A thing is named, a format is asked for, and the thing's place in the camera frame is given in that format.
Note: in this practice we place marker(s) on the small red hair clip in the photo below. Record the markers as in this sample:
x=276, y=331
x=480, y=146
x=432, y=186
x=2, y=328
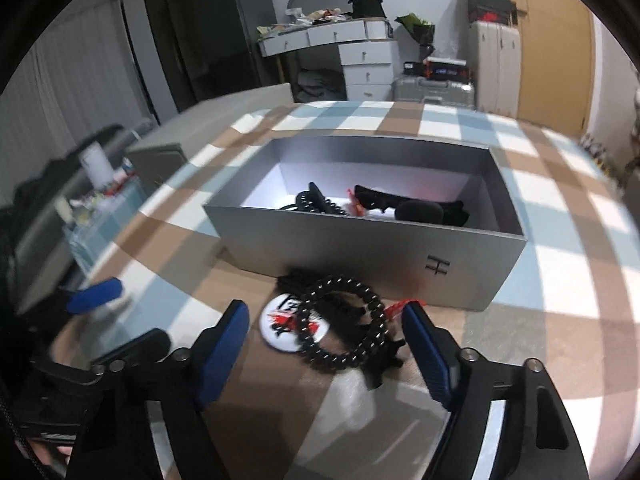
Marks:
x=397, y=308

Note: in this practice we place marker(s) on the white upright suitcase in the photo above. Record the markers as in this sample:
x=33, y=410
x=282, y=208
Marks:
x=495, y=70

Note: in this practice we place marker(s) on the checked tablecloth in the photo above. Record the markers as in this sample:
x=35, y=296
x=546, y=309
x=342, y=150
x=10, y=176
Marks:
x=550, y=240

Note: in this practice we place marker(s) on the round white pin badge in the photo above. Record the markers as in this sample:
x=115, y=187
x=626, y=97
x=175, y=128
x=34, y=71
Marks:
x=280, y=325

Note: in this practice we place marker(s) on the pile of loose shoes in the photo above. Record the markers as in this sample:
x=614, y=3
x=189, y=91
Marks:
x=600, y=155

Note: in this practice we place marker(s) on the black refrigerator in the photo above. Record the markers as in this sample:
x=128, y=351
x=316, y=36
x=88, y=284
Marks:
x=230, y=40

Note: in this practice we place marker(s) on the silver suitcase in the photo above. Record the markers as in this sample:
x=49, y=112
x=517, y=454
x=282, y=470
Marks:
x=430, y=92

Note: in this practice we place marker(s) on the red and clear hair clip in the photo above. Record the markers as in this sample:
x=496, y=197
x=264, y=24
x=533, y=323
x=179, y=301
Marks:
x=353, y=205

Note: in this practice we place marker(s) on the large black hair claw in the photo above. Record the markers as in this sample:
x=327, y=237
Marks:
x=430, y=212

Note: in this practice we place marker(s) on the white bottle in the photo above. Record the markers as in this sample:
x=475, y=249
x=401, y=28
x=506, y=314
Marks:
x=96, y=162

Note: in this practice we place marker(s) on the small table with blue cloth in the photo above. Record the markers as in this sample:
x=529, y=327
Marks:
x=110, y=225

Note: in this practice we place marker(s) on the white vanity desk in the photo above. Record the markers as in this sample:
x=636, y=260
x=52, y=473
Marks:
x=360, y=55

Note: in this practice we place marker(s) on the black wrapped flower bouquet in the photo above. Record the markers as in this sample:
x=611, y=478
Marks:
x=420, y=30

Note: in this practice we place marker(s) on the wooden door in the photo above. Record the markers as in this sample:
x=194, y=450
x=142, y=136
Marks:
x=550, y=50

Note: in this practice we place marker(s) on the dark wardrobe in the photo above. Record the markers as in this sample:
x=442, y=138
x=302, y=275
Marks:
x=160, y=35

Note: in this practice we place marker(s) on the grey clothes heap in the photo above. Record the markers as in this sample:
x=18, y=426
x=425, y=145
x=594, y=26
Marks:
x=320, y=87

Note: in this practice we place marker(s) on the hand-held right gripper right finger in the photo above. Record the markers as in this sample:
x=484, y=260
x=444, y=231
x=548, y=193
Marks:
x=430, y=360

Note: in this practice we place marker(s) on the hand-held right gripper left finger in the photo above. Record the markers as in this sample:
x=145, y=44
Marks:
x=220, y=355

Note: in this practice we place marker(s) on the grey nightstand with drawers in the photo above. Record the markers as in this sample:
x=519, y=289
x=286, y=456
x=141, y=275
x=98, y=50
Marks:
x=210, y=110

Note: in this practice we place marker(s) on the red and black box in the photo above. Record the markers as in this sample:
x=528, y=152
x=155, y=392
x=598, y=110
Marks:
x=447, y=69

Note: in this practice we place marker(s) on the black shoe box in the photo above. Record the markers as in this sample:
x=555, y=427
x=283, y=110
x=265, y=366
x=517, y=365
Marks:
x=487, y=2

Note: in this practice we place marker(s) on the silver cardboard box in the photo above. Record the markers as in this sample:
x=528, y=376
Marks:
x=350, y=255

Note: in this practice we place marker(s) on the black spiky hair accessory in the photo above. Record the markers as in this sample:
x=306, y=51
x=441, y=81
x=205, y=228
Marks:
x=380, y=365

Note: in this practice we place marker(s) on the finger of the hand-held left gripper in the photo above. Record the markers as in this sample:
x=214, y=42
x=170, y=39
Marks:
x=140, y=345
x=95, y=295

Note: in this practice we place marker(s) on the shoe box with red logo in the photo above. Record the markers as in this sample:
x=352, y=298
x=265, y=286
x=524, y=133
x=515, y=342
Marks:
x=487, y=16

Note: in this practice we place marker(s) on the small black box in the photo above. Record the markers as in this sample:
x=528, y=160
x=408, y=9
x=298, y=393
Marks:
x=414, y=67

